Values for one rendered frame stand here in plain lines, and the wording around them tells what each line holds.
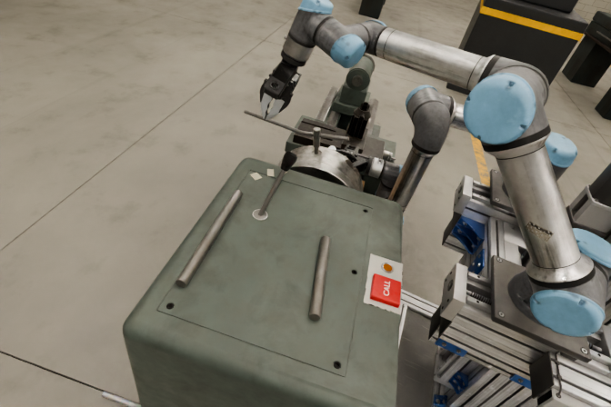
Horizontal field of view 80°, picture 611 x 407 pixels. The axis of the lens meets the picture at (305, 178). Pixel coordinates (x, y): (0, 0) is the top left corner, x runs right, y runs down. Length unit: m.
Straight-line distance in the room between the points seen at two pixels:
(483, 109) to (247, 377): 0.61
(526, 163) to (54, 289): 2.23
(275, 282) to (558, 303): 0.55
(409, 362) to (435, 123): 1.23
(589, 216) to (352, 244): 0.67
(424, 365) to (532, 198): 1.39
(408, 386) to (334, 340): 1.27
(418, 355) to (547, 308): 1.24
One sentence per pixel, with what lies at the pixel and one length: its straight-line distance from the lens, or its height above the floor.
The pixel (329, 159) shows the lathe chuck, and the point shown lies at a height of 1.24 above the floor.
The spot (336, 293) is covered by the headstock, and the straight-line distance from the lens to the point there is 0.77.
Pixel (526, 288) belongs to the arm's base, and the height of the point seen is 1.21.
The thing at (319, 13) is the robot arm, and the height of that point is 1.65.
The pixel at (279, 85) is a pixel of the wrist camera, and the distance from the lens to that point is 0.95.
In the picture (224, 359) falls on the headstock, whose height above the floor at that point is 1.25.
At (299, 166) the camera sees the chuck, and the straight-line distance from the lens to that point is 1.10.
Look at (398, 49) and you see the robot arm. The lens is 0.96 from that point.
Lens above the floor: 1.87
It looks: 38 degrees down
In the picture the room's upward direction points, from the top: 13 degrees clockwise
